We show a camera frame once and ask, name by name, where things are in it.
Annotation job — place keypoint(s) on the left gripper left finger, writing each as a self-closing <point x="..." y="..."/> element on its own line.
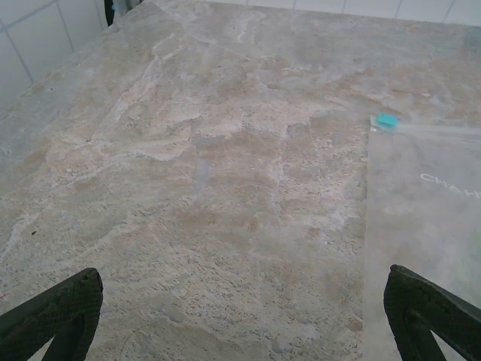
<point x="34" y="323"/>

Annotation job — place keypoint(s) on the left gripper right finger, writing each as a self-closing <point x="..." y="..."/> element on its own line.
<point x="404" y="297"/>

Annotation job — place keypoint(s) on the clear zip-top plastic bag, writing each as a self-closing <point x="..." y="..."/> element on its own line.
<point x="432" y="225"/>

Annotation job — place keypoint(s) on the teal zipper slider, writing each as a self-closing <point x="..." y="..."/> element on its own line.
<point x="387" y="120"/>

